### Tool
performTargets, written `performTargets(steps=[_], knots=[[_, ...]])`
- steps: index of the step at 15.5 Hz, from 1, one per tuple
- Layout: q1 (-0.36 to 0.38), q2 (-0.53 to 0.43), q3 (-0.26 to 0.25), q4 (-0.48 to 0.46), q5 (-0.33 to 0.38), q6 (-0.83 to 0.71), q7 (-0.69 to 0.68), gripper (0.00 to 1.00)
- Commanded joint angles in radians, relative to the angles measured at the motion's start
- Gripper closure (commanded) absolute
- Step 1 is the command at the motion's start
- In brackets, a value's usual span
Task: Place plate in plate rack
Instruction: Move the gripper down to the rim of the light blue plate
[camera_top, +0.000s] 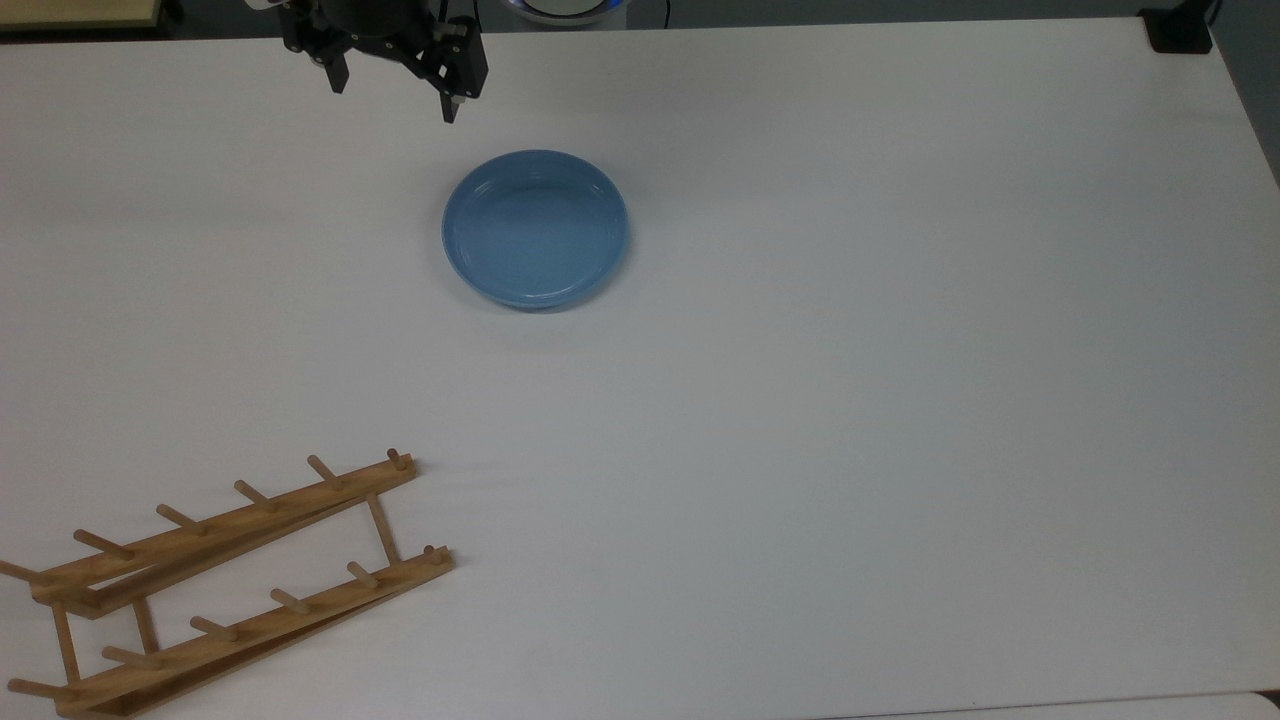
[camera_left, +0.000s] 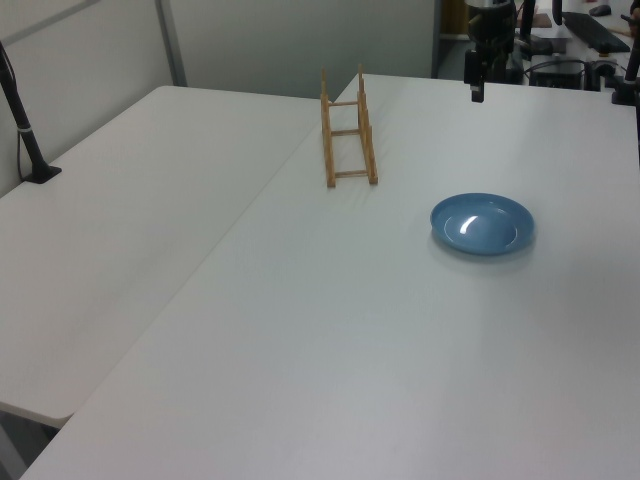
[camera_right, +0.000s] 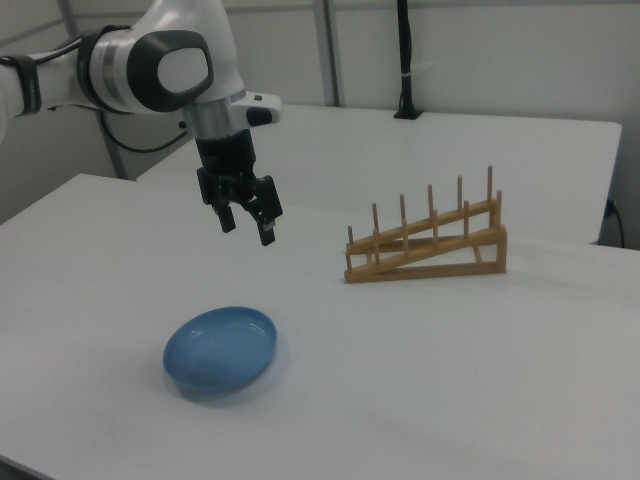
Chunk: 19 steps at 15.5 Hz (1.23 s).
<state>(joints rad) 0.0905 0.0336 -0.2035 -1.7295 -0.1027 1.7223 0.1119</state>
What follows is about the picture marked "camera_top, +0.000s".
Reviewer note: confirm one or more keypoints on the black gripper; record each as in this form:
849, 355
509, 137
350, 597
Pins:
400, 30

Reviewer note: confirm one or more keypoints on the light wooden board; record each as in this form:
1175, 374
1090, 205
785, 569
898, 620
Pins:
75, 10

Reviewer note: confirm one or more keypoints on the blue round plate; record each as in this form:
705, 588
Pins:
536, 230

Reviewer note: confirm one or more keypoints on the black camera pole with clamp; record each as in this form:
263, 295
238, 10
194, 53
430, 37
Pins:
1178, 30

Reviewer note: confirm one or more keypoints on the wooden peg plate rack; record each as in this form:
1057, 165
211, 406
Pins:
230, 525

